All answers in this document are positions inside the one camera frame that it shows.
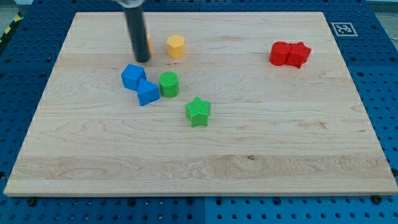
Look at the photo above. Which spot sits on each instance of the green cylinder block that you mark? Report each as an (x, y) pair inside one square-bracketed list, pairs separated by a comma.
[(169, 84)]

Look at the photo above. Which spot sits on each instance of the yellow hexagon block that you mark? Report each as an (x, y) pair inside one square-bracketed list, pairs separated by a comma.
[(176, 46)]

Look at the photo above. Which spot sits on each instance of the black bolt front right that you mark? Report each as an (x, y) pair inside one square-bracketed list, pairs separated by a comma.
[(376, 199)]

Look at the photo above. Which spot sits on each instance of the blue triangle block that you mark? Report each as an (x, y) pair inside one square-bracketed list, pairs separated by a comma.
[(147, 92)]

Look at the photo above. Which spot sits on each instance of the wooden board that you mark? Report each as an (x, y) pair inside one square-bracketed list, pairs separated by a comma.
[(272, 131)]

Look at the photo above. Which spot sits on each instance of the black bolt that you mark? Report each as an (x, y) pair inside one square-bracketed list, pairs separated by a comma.
[(376, 199), (31, 202)]

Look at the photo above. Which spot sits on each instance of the silver rod mount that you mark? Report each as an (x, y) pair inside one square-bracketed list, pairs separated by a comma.
[(130, 3)]

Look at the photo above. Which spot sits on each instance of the green star block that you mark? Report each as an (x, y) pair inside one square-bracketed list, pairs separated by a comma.
[(197, 112)]

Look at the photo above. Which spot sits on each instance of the black bolt front left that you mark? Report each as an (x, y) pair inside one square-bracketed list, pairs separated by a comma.
[(31, 202)]

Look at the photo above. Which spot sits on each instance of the yellow block behind rod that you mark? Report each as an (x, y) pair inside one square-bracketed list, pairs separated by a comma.
[(149, 44)]

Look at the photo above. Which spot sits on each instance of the white fiducial marker tag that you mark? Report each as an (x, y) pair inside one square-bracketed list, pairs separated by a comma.
[(344, 29)]

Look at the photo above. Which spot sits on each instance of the red star block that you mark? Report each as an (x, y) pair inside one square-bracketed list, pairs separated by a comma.
[(299, 54)]

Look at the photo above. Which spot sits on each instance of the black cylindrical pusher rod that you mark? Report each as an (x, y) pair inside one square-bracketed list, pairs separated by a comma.
[(137, 31)]

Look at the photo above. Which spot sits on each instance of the blue cube block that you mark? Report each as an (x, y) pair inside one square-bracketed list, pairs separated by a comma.
[(132, 75)]

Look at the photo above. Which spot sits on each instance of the red cylinder block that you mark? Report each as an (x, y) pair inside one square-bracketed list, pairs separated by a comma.
[(279, 53)]

